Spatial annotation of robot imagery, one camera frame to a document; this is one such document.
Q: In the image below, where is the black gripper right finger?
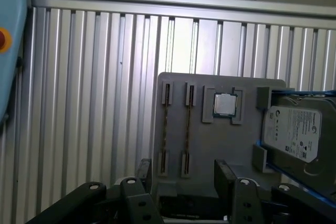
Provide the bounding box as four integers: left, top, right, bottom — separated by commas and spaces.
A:
214, 158, 336, 224

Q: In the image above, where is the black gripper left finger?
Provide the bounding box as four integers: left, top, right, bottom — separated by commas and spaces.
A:
25, 158, 160, 224

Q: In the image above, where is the RAM stick with blue label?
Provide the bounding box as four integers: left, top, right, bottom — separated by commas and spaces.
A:
162, 82, 172, 177

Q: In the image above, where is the green RAM stick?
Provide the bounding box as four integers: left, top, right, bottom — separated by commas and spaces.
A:
183, 83, 197, 177

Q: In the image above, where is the grey plastic parts rack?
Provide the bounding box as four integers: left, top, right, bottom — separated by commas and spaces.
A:
151, 71, 295, 201

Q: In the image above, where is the silver hard disk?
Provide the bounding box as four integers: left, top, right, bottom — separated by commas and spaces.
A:
262, 95, 336, 177

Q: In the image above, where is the silver CPU chip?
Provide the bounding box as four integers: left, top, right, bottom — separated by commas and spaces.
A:
213, 92, 238, 117

